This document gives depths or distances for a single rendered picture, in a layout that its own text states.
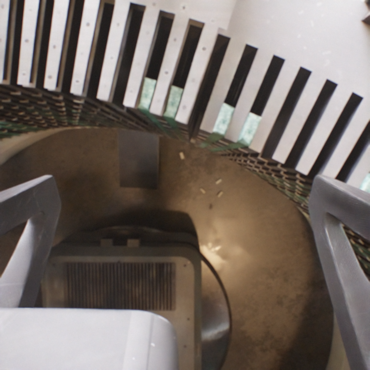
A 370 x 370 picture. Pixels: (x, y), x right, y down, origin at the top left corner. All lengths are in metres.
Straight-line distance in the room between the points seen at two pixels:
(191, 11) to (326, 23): 0.11
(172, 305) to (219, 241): 0.36
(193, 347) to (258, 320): 0.40
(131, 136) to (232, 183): 0.43
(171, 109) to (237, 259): 1.16
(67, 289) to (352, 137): 1.02
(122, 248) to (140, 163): 0.34
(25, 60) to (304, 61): 0.23
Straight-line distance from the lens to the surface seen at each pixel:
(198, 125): 0.83
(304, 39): 0.32
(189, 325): 1.18
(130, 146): 1.26
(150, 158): 1.27
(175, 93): 0.29
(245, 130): 0.29
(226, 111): 0.29
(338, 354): 1.60
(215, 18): 0.30
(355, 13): 0.34
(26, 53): 0.32
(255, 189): 1.37
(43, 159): 1.46
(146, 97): 0.29
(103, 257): 1.13
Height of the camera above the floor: 1.34
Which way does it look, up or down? 85 degrees down
